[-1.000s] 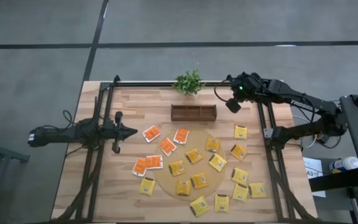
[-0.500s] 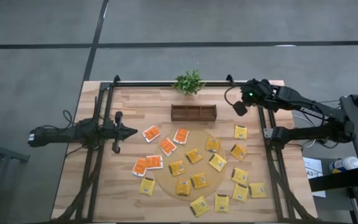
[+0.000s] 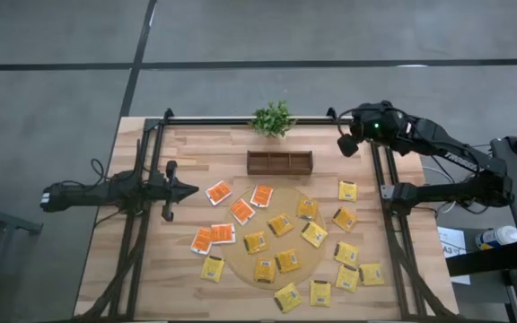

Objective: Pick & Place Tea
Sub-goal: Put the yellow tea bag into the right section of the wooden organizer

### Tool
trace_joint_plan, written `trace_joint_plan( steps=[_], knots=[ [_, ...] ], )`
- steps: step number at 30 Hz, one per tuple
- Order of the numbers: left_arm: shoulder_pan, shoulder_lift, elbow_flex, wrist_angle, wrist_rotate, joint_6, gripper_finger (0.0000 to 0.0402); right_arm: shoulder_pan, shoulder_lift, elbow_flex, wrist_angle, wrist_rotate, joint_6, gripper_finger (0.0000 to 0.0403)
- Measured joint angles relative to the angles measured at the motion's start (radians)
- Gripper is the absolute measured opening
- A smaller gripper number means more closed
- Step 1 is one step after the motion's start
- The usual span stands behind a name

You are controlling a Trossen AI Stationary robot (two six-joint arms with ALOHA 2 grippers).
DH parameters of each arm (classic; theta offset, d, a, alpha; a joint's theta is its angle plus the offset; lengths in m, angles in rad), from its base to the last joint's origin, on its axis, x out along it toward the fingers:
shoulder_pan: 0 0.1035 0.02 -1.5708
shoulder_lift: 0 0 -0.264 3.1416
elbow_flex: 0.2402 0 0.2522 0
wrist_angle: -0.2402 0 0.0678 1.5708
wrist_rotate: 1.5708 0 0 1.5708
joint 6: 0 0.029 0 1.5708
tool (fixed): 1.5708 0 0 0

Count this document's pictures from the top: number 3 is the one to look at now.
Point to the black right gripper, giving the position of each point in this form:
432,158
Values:
362,132

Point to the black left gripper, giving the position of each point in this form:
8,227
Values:
171,193

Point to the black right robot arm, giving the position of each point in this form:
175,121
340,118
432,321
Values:
458,160

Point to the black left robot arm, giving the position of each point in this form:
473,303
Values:
88,194

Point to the silver packet behind front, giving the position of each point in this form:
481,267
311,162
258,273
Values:
256,242

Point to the green potted plant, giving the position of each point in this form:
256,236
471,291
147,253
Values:
272,120

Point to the brown wooden organizer box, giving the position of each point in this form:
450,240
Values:
279,171

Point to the round woven placemat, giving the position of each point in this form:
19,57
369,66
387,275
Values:
285,199

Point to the white paper sheet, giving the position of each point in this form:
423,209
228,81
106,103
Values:
449,235

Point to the white blue wipes canister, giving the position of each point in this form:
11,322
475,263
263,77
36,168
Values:
498,236

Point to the black metal stand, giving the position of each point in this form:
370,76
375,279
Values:
16,223

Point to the black shelf bar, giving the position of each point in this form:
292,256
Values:
483,261

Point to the black metal table frame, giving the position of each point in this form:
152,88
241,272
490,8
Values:
222,121

